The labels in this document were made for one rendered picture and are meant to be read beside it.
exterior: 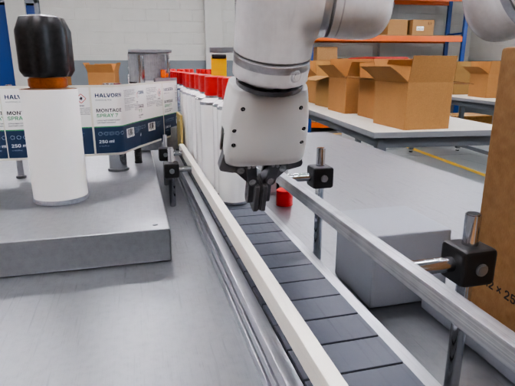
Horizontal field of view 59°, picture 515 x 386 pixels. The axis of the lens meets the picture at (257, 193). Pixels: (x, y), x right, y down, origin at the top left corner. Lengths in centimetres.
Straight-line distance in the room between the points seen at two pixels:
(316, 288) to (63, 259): 36
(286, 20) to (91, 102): 63
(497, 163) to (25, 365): 50
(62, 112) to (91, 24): 793
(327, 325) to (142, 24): 829
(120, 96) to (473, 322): 87
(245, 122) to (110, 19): 818
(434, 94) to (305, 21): 215
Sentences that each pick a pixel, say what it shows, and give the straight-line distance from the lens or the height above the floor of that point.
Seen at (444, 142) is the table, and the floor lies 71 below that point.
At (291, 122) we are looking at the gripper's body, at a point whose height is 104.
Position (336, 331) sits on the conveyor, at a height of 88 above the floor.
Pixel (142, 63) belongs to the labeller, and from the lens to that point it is 128.
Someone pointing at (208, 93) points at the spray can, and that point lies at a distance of 84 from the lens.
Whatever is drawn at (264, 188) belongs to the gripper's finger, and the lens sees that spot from 58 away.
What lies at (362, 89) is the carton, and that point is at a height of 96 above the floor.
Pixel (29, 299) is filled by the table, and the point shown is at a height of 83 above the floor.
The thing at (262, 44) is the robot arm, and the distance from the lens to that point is 47.
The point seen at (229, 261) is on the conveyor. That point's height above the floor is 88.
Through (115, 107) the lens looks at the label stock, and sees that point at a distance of 103.
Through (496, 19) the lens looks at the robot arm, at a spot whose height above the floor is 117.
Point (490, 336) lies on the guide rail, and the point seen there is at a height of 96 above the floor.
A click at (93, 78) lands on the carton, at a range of 653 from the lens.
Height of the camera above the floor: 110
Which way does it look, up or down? 15 degrees down
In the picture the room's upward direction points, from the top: straight up
